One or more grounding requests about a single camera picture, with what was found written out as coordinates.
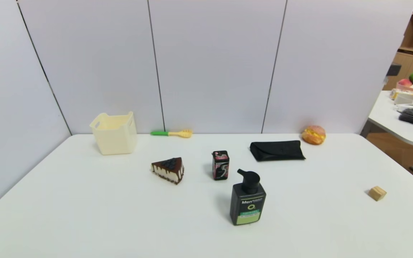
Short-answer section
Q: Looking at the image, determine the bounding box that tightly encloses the white side table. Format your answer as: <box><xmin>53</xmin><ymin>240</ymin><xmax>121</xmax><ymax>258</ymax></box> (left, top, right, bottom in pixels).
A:
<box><xmin>368</xmin><ymin>90</ymin><xmax>413</xmax><ymax>147</ymax></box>

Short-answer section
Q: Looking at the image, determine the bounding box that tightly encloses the black glasses case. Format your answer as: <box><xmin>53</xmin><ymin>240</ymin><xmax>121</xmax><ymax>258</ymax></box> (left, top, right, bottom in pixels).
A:
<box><xmin>250</xmin><ymin>140</ymin><xmax>306</xmax><ymax>162</ymax></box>

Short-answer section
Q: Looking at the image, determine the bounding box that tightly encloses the black green pump bottle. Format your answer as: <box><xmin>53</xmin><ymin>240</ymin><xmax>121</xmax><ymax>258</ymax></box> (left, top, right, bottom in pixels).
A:
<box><xmin>229</xmin><ymin>169</ymin><xmax>267</xmax><ymax>226</ymax></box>

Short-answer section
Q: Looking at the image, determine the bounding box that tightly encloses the small white box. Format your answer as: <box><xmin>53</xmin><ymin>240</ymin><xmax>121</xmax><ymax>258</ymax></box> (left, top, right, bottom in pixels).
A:
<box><xmin>394</xmin><ymin>92</ymin><xmax>413</xmax><ymax>105</ymax></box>

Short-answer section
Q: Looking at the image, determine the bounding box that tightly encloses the chocolate cake slice toy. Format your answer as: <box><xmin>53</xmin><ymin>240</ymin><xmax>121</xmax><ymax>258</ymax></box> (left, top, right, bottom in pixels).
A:
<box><xmin>151</xmin><ymin>157</ymin><xmax>185</xmax><ymax>185</ymax></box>

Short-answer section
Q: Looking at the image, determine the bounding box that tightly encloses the toy burger bun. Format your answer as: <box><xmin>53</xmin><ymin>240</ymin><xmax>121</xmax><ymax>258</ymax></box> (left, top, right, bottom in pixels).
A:
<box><xmin>302</xmin><ymin>125</ymin><xmax>327</xmax><ymax>145</ymax></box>

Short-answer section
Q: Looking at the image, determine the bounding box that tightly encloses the black pink gum box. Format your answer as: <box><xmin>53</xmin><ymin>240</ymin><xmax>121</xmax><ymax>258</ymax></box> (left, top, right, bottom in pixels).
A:
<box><xmin>212</xmin><ymin>150</ymin><xmax>230</xmax><ymax>181</ymax></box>

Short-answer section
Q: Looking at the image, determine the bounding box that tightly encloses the cream plastic basket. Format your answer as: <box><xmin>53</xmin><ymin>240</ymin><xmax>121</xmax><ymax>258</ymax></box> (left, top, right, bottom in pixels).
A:
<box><xmin>89</xmin><ymin>111</ymin><xmax>138</xmax><ymax>156</ymax></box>

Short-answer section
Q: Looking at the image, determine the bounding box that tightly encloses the small wooden block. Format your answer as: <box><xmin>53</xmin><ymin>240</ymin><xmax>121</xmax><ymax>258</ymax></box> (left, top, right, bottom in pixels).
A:
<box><xmin>368</xmin><ymin>186</ymin><xmax>387</xmax><ymax>201</ymax></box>

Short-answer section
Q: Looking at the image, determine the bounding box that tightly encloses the green yellow toy fork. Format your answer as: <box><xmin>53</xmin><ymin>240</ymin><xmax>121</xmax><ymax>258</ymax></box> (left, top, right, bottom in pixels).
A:
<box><xmin>151</xmin><ymin>129</ymin><xmax>193</xmax><ymax>138</ymax></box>

